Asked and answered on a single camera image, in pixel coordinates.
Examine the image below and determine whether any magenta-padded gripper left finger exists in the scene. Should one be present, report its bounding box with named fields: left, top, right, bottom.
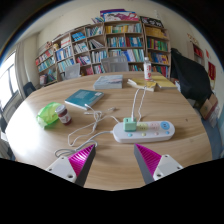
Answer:
left=45, top=143, right=97, bottom=188

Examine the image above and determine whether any white power strip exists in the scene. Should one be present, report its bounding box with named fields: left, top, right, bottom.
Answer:
left=112, top=120, right=176, bottom=144

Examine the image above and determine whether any grey book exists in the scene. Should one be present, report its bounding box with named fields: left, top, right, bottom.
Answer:
left=93, top=74, right=124, bottom=90

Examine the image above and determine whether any small grey chair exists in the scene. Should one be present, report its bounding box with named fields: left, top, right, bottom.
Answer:
left=64, top=63, right=82, bottom=80

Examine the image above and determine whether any small wall shelf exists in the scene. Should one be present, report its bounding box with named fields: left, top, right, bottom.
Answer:
left=191, top=41, right=205, bottom=66

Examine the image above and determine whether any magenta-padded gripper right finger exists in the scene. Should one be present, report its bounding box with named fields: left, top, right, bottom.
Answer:
left=133, top=143, right=184, bottom=185

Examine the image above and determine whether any white power strip cable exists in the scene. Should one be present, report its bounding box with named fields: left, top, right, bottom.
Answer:
left=54, top=130, right=115, bottom=158

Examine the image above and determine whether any green charger block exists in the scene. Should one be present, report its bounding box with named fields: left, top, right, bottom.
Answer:
left=122, top=117, right=138, bottom=132

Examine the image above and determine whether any white charger cable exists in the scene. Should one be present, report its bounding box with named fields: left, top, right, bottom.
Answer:
left=67, top=87, right=148, bottom=148

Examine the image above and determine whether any window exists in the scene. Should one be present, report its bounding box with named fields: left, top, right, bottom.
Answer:
left=0, top=51, right=19, bottom=109

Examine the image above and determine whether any cardboard box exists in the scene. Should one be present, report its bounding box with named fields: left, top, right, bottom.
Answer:
left=199, top=93, right=219, bottom=120

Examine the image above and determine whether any green plastic bag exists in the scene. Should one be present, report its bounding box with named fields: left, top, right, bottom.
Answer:
left=35, top=101, right=64, bottom=129

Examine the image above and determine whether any dark chair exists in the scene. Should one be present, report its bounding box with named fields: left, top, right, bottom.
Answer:
left=22, top=81, right=37, bottom=98

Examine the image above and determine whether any red wall poster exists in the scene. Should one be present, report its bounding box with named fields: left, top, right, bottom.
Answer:
left=207, top=61, right=217, bottom=81

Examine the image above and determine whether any teal book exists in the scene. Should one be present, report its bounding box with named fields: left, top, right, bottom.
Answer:
left=64, top=88, right=105, bottom=111

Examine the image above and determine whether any large grey mesh chair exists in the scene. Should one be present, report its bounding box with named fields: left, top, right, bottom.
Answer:
left=100, top=55, right=130, bottom=74

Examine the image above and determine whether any closed yellow book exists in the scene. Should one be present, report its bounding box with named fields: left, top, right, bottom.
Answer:
left=151, top=74, right=178, bottom=90

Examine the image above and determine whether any clear drink bottle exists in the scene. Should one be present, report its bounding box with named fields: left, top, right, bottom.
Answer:
left=143, top=56, right=153, bottom=82

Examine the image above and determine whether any black coat on chair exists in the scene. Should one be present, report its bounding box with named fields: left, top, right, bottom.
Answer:
left=170, top=48, right=213, bottom=104

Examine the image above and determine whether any wooden bookshelf unit with books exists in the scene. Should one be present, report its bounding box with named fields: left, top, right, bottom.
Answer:
left=34, top=8, right=173, bottom=87

